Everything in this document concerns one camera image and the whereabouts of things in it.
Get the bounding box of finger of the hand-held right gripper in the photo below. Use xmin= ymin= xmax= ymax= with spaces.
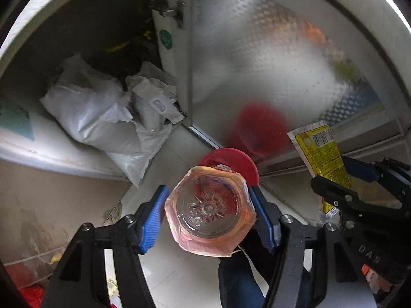
xmin=341 ymin=156 xmax=411 ymax=196
xmin=311 ymin=175 xmax=411 ymax=219

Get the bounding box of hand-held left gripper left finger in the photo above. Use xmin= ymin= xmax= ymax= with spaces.
xmin=42 ymin=185 xmax=170 ymax=308

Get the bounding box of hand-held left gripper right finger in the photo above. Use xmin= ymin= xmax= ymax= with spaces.
xmin=249 ymin=187 xmax=358 ymax=308

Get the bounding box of yellow sachet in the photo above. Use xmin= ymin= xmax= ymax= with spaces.
xmin=287 ymin=120 xmax=354 ymax=223

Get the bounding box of orange plastic jar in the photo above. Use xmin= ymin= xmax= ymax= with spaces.
xmin=164 ymin=163 xmax=257 ymax=258

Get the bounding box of red bin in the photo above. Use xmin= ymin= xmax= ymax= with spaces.
xmin=198 ymin=148 xmax=259 ymax=188

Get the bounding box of person's blue jeans leg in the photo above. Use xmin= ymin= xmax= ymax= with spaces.
xmin=218 ymin=257 xmax=270 ymax=308

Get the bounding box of small white plastic bag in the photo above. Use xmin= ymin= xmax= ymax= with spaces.
xmin=125 ymin=62 xmax=185 ymax=132

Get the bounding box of large white plastic bag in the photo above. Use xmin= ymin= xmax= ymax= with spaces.
xmin=39 ymin=54 xmax=174 ymax=188

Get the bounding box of red plastic bag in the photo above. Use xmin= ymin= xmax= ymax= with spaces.
xmin=17 ymin=285 xmax=45 ymax=308

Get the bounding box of frosted glass cabinet door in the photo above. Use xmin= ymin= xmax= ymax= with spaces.
xmin=149 ymin=0 xmax=403 ymax=175

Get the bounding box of metal door hinge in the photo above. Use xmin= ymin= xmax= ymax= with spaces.
xmin=148 ymin=0 xmax=187 ymax=29

